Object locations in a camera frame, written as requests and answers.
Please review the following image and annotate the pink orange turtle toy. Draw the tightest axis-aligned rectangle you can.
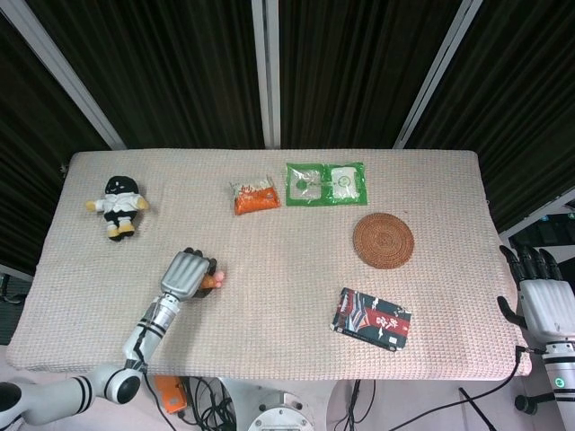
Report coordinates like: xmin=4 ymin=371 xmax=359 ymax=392
xmin=200 ymin=268 xmax=226 ymax=289

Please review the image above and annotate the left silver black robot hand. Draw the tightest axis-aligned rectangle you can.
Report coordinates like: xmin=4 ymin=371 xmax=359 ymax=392
xmin=159 ymin=247 xmax=220 ymax=301

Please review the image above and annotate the black pleated curtain panel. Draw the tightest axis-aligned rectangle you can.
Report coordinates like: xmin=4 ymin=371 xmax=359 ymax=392
xmin=26 ymin=0 xmax=265 ymax=150
xmin=403 ymin=0 xmax=575 ymax=233
xmin=0 ymin=17 xmax=111 ymax=276
xmin=278 ymin=0 xmax=464 ymax=150

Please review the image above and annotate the black cable with plug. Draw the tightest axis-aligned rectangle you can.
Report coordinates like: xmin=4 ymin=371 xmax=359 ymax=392
xmin=462 ymin=344 xmax=532 ymax=408

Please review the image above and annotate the round woven rattan coaster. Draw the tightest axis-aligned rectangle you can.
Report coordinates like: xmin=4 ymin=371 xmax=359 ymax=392
xmin=352 ymin=212 xmax=415 ymax=270

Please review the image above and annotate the black cable bundle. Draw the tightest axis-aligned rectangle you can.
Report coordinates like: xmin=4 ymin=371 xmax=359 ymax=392
xmin=177 ymin=376 xmax=252 ymax=431

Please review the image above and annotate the black white plush doll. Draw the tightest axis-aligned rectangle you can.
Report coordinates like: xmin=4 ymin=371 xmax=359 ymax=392
xmin=85 ymin=174 xmax=150 ymax=242

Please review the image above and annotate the white frame bar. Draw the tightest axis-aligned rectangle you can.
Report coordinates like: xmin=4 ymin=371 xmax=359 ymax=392
xmin=497 ymin=190 xmax=575 ymax=240

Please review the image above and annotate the white grey robot base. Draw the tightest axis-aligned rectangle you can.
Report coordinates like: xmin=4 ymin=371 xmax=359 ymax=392
xmin=215 ymin=376 xmax=334 ymax=431

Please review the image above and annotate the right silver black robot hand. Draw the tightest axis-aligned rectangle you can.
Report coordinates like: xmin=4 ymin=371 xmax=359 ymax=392
xmin=496 ymin=244 xmax=575 ymax=347

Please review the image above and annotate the dark red postcard box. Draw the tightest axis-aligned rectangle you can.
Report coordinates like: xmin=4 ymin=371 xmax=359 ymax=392
xmin=331 ymin=286 xmax=413 ymax=352

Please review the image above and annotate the beige waffle tablecloth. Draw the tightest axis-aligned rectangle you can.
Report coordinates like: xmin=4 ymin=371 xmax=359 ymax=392
xmin=4 ymin=149 xmax=534 ymax=377

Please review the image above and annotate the orange snack bag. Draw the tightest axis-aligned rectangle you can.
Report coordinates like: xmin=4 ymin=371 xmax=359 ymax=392
xmin=228 ymin=175 xmax=282 ymax=217

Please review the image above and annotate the orange handheld device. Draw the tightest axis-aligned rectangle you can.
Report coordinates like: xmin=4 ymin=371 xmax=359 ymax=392
xmin=155 ymin=374 xmax=188 ymax=414

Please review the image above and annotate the white metal frame post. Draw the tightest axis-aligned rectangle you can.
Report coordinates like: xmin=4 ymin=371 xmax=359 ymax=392
xmin=251 ymin=0 xmax=282 ymax=150
xmin=391 ymin=0 xmax=484 ymax=149
xmin=0 ymin=0 xmax=127 ymax=150

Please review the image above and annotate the green clear plastic package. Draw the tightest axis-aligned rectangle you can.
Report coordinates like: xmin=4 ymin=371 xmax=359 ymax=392
xmin=285 ymin=161 xmax=369 ymax=207

